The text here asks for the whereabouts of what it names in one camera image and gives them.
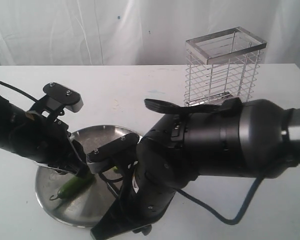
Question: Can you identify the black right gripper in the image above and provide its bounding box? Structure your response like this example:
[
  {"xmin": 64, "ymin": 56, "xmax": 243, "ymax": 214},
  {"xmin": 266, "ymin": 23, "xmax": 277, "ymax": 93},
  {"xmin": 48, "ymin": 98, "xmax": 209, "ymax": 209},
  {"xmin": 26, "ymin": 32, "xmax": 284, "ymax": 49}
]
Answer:
[{"xmin": 90, "ymin": 139, "xmax": 198, "ymax": 240}]

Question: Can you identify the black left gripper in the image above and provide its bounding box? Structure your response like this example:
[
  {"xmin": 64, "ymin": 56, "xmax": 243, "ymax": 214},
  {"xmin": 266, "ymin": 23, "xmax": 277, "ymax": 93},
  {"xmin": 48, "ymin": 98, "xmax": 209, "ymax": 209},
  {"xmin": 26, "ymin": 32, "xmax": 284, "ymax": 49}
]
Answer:
[{"xmin": 13, "ymin": 112, "xmax": 89, "ymax": 178}]

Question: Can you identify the green cucumber piece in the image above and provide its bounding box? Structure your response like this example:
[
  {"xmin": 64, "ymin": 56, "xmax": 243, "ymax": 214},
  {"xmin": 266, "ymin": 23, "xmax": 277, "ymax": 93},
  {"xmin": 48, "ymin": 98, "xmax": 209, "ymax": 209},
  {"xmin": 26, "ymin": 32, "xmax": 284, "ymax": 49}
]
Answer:
[{"xmin": 49, "ymin": 173, "xmax": 95, "ymax": 201}]

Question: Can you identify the black kitchen knife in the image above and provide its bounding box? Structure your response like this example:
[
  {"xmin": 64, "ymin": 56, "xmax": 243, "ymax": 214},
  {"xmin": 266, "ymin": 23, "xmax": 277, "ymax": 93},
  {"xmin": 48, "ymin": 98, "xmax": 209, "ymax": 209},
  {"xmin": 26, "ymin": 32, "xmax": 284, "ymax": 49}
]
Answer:
[{"xmin": 98, "ymin": 173, "xmax": 120, "ymax": 199}]

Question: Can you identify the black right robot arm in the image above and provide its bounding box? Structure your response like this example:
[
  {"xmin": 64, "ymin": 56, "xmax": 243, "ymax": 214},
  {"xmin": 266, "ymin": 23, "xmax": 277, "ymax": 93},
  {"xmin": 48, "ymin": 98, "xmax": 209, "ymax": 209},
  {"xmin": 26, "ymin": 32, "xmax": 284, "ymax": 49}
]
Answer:
[{"xmin": 86, "ymin": 97, "xmax": 300, "ymax": 240}]

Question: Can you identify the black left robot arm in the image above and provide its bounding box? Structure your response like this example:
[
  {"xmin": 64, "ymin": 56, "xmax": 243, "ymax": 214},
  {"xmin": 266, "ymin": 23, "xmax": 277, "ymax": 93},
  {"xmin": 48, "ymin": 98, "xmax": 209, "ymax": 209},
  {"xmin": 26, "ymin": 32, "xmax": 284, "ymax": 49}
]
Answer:
[{"xmin": 0, "ymin": 82, "xmax": 88, "ymax": 178}]

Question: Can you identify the round stainless steel plate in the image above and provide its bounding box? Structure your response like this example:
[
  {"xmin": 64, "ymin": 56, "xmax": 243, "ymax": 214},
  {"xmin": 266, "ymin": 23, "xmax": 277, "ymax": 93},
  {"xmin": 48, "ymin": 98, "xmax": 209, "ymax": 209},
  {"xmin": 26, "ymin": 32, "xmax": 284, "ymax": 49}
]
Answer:
[{"xmin": 35, "ymin": 125, "xmax": 132, "ymax": 228}]

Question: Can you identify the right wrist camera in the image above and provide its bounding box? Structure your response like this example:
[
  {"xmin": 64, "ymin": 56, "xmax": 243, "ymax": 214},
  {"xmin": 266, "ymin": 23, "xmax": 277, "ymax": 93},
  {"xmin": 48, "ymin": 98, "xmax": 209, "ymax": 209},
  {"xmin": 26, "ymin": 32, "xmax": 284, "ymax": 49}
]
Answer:
[{"xmin": 86, "ymin": 133, "xmax": 140, "ymax": 174}]

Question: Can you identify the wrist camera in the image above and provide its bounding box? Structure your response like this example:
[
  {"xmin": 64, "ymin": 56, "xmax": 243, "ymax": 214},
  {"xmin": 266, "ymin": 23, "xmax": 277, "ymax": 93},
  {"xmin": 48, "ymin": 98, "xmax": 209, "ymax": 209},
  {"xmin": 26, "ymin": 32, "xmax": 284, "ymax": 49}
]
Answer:
[
  {"xmin": 86, "ymin": 133, "xmax": 140, "ymax": 174},
  {"xmin": 30, "ymin": 82, "xmax": 84, "ymax": 120}
]

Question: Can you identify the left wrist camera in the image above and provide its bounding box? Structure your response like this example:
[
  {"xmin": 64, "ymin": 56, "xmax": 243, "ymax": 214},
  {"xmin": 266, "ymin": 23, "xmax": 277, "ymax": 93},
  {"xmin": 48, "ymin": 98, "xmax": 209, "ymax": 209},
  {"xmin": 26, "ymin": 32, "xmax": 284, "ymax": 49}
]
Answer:
[{"xmin": 30, "ymin": 82, "xmax": 84, "ymax": 120}]

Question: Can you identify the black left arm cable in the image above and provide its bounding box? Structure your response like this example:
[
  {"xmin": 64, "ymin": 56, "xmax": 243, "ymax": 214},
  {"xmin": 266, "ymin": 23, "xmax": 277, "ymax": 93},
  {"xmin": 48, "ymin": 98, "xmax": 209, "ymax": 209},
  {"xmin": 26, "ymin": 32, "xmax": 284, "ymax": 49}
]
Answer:
[{"xmin": 0, "ymin": 76, "xmax": 38, "ymax": 103}]

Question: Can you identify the chrome wire utensil holder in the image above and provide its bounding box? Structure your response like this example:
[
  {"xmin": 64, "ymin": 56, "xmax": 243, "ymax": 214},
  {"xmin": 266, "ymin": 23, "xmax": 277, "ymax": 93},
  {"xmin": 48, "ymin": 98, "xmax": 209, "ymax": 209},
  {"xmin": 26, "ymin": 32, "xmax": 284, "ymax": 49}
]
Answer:
[{"xmin": 184, "ymin": 26, "xmax": 267, "ymax": 107}]

